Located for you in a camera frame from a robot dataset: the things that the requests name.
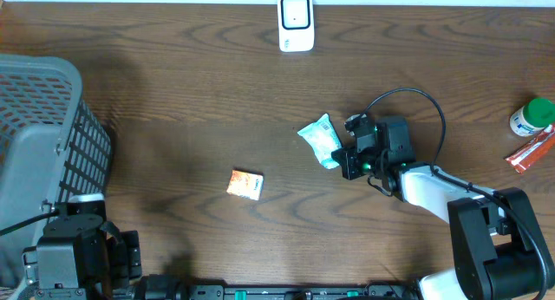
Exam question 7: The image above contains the green lid white jar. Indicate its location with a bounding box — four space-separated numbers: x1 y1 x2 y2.
509 98 554 137

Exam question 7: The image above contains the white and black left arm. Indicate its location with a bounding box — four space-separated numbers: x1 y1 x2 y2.
17 193 142 300

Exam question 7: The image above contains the white barcode scanner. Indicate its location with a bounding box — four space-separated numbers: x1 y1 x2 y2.
277 0 315 53

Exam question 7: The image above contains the orange small packet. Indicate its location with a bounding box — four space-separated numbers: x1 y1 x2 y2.
226 170 264 201

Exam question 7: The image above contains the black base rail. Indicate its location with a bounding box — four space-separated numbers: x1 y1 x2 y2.
113 283 421 300

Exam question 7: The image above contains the red snack bar wrapper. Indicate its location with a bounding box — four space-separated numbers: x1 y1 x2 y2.
505 124 554 173

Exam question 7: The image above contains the teal wet wipes pack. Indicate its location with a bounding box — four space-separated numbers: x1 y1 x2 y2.
297 114 342 169

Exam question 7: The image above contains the grey plastic basket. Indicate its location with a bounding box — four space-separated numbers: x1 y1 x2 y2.
1 54 113 299

